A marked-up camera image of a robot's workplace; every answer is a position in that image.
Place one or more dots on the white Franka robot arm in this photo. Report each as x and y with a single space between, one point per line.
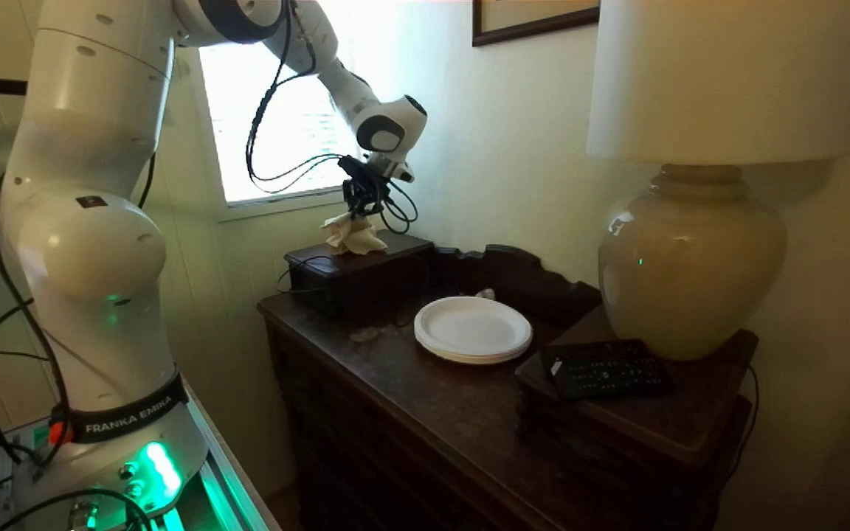
89 254

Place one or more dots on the black remote control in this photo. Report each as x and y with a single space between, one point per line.
604 372

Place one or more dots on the white lamp shade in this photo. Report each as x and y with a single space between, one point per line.
739 79

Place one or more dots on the green lit robot platform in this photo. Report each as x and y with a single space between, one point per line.
238 502

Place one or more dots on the small dark cabinet drawer box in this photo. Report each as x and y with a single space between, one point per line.
354 276

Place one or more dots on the beige cloth towel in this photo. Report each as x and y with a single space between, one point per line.
354 238

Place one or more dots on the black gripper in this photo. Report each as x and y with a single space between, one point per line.
371 181

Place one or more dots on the white round plate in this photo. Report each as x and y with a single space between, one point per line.
472 328

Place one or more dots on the bright window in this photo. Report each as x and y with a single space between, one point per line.
295 129

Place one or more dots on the white power strip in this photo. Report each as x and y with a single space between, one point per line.
36 462

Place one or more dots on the dark framed picture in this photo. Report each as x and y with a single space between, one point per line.
533 26

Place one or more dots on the small round knob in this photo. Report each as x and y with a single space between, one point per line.
486 293

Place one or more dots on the beige ceramic lamp base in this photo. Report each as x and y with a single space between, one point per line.
692 262

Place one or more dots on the dark wooden cabinet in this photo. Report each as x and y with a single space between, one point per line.
427 424

